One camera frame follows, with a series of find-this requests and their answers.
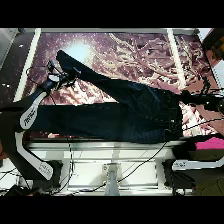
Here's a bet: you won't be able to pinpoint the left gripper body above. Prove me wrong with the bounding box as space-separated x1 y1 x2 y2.
57 67 82 88

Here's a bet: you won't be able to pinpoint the blue jeans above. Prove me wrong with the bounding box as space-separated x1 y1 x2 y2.
24 49 185 145

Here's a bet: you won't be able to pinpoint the black garment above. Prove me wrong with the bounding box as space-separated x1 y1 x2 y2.
172 133 224 162

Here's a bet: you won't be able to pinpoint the pink garment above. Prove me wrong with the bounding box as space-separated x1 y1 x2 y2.
195 137 224 151

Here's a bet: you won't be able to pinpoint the black cable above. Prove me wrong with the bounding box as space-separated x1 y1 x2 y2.
49 94 74 194
96 117 224 194

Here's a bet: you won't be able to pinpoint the silver frame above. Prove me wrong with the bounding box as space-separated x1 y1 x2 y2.
19 139 201 197

